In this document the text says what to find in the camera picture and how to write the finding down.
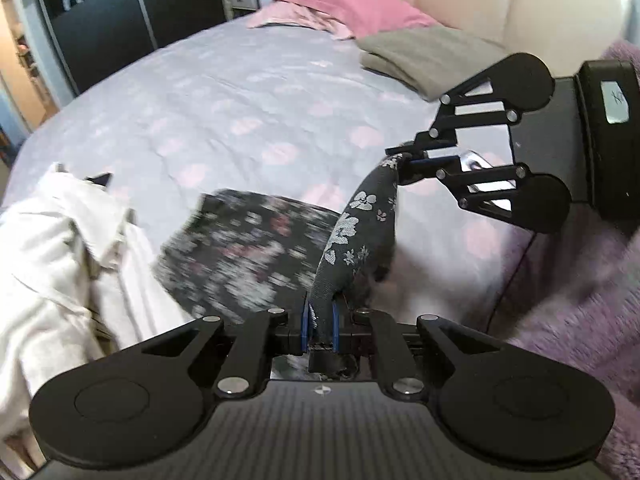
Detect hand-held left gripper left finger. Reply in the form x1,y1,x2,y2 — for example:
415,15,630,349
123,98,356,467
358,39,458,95
142,304,309,401

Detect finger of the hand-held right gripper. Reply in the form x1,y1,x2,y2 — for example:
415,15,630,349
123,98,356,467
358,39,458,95
385,61,523,158
399,155,531,224

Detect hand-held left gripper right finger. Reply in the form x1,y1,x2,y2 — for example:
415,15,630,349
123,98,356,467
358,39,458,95
332,302,507,401

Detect dark floral garment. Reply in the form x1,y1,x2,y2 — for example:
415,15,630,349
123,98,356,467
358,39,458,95
157,152,416,378

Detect grey folded cloth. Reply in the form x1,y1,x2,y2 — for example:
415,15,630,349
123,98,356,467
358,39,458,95
357,26,506,102

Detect bed with pink-dotted sheet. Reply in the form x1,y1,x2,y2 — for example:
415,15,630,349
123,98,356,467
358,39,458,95
0,22,536,341

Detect white nightstand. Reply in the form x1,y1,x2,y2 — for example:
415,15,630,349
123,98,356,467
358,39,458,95
222,0,301,21

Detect white crinkled garment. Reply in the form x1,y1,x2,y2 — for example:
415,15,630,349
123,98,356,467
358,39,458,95
0,162,201,480

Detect black sliding wardrobe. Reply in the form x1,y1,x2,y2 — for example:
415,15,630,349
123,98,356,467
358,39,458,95
27,0,251,97

